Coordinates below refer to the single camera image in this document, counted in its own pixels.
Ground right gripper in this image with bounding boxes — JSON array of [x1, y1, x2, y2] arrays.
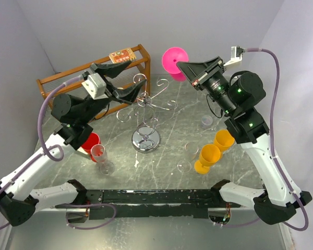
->
[[176, 55, 236, 115]]

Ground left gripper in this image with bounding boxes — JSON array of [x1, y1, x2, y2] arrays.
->
[[80, 60, 148, 123]]

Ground pink wine glass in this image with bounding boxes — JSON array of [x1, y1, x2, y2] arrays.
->
[[161, 47, 189, 82]]

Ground orange wine glass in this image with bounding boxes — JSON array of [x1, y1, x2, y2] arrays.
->
[[194, 144, 222, 174], [213, 130, 235, 152]]

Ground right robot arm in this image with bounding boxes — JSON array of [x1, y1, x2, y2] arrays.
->
[[176, 57, 312, 225]]

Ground wooden shelf rack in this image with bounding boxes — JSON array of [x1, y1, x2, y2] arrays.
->
[[37, 44, 151, 123]]

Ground chrome wine glass rack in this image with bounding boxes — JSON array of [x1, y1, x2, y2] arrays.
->
[[116, 78, 178, 153]]

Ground clear wine glass right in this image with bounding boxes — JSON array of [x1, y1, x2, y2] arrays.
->
[[177, 142, 199, 173]]

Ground clear wine glass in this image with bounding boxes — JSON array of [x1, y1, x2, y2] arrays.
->
[[91, 144, 115, 176], [177, 142, 199, 173]]

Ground clear wine glass left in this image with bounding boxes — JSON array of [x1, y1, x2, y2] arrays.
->
[[91, 144, 115, 176]]

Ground orange wine glass front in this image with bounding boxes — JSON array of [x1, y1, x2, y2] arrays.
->
[[194, 144, 222, 174]]

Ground orange spiral notebook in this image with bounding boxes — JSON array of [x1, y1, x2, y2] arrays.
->
[[109, 47, 137, 64]]

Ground small clear purple cup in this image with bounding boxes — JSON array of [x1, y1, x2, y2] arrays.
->
[[201, 115, 213, 130]]

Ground red plastic cup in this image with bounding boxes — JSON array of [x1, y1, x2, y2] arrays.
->
[[81, 132, 101, 154]]

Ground white card box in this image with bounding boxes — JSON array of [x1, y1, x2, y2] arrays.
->
[[76, 147, 90, 158]]

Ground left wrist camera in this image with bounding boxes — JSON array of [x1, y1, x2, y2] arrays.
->
[[81, 73, 102, 100]]

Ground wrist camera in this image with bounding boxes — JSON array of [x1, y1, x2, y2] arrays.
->
[[81, 73, 102, 100], [224, 46, 245, 67]]

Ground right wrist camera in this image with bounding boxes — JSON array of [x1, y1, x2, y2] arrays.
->
[[224, 46, 245, 67]]

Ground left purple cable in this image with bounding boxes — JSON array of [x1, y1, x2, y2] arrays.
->
[[0, 74, 92, 231]]

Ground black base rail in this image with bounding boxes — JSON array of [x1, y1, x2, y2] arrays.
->
[[56, 189, 226, 220]]

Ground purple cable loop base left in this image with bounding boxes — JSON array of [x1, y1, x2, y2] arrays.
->
[[65, 203, 117, 231]]

